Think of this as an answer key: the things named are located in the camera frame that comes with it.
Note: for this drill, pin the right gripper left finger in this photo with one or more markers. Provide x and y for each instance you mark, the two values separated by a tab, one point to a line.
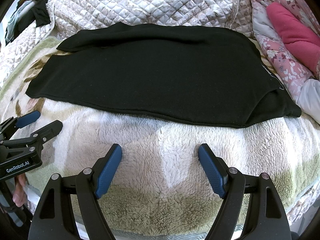
54	217

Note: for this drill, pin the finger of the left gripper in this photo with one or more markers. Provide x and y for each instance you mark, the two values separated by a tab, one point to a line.
25	120
39	137

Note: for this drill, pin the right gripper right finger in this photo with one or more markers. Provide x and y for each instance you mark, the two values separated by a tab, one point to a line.
265	219

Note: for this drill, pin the black pants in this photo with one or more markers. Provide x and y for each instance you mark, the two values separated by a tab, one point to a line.
196	75

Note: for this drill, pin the person's left hand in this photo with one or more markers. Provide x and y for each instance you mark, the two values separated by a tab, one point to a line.
19	197

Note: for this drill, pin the floral fleece blanket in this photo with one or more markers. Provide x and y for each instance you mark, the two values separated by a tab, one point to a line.
160	188

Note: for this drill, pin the dark clothes pile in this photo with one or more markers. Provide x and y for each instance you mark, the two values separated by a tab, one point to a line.
26	14

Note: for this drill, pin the quilted beige bedspread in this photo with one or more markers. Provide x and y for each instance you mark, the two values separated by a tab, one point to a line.
69	16

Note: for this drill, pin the pink floral rolled comforter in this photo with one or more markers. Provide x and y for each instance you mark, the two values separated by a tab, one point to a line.
301	83

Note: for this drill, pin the magenta pink pillow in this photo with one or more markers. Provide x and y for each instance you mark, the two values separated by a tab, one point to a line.
298	39

